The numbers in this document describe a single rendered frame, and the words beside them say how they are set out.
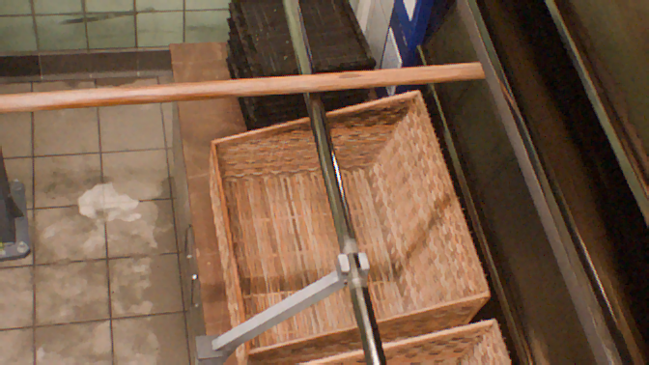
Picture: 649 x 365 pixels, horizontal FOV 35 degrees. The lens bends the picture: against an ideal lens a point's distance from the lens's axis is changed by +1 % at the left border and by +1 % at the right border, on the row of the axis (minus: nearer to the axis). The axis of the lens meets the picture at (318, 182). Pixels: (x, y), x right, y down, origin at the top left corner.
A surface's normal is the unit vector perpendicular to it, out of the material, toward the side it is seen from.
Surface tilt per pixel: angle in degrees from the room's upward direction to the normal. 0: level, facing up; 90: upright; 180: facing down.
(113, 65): 90
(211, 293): 0
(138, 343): 0
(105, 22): 90
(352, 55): 0
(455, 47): 70
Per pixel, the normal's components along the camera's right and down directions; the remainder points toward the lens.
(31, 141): 0.11, -0.62
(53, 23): 0.18, 0.78
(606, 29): -0.88, -0.14
